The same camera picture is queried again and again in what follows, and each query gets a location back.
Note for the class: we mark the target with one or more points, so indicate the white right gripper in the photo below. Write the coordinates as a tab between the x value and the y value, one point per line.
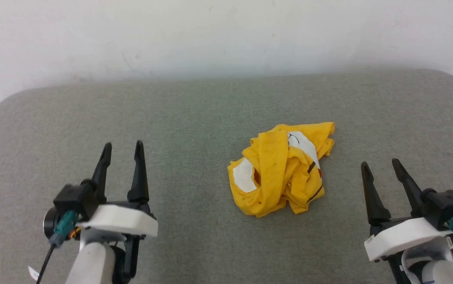
403	236

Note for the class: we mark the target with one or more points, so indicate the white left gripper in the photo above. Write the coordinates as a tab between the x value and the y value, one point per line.
123	219

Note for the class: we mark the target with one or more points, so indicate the yellow bear print t-shirt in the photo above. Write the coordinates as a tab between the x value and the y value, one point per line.
273	173

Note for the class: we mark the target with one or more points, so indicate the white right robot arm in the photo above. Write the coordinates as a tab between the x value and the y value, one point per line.
439	268

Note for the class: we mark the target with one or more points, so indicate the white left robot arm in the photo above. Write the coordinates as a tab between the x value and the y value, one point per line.
92	264

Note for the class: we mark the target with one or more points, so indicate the grey fabric sofa cushion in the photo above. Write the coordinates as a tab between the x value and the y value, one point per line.
194	118

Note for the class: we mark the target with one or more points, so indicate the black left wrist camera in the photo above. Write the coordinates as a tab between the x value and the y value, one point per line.
72	201

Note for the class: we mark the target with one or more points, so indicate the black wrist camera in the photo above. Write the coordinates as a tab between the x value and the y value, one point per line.
445	207
72	201

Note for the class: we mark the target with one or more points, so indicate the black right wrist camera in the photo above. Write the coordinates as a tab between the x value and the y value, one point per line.
445	207

